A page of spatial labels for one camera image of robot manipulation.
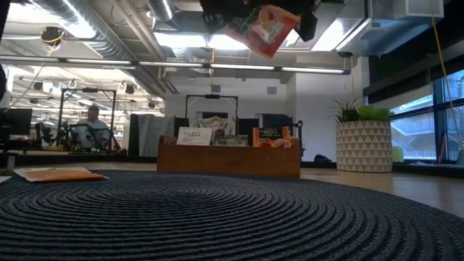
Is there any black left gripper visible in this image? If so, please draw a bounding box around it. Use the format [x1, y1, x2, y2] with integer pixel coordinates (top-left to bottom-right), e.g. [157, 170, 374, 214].
[199, 0, 254, 36]

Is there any black upright panel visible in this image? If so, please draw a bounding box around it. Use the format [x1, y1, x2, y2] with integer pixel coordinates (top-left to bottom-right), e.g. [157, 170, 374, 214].
[173, 116, 191, 138]

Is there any long ceiling strip light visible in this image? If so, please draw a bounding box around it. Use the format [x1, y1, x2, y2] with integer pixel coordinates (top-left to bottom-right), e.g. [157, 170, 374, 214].
[0, 55, 352, 76]

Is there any wooden tea organizer box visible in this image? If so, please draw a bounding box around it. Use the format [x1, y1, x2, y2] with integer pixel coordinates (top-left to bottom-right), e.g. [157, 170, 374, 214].
[156, 134, 302, 179]

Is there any silver rectangular air duct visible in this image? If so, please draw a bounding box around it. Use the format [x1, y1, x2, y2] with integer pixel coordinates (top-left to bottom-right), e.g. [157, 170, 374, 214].
[335, 0, 446, 58]

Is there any round dark woven placemat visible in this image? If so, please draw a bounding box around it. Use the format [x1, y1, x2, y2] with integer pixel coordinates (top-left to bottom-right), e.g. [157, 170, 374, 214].
[0, 170, 464, 261]

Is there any grey office partition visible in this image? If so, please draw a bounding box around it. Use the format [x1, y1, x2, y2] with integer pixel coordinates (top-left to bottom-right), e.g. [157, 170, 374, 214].
[128, 113, 175, 157]

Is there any black background station frame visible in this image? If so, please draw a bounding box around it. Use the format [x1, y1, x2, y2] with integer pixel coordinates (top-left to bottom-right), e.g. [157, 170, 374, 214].
[57, 88, 117, 153]

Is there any yellow black cable reel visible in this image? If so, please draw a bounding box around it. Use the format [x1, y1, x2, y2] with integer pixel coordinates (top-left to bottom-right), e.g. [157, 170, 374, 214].
[39, 25, 67, 48]

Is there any green blue tea packet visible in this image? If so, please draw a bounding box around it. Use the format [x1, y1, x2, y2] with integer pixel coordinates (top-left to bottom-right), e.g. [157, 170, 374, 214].
[212, 134, 249, 147]

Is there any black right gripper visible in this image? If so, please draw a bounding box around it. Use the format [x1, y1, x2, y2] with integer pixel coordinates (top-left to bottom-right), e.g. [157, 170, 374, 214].
[260, 0, 318, 42]

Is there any person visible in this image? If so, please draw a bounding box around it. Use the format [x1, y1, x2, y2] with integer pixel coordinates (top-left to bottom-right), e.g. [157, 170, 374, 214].
[74, 104, 112, 149]

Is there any white orange Tazo tea bag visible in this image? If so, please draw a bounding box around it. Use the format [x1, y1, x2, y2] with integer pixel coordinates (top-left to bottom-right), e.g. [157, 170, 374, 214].
[176, 126, 213, 146]
[13, 167, 109, 183]

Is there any dark background table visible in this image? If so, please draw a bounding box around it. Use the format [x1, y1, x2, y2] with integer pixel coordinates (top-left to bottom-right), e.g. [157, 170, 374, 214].
[0, 149, 159, 170]

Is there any red Ahmad tea bag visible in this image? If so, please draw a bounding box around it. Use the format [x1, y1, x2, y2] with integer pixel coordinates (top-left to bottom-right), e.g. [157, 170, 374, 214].
[252, 126, 293, 149]
[224, 4, 302, 59]

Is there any potted plant in patterned pot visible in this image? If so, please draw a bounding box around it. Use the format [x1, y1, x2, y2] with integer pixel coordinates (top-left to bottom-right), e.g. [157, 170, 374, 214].
[328, 96, 395, 173]

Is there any small black camera frame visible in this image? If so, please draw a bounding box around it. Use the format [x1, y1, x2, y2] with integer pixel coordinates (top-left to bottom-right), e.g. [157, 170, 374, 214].
[185, 94, 239, 123]

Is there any yellow hanging cable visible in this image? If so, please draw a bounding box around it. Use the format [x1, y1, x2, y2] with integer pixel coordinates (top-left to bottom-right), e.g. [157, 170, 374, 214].
[429, 0, 464, 148]

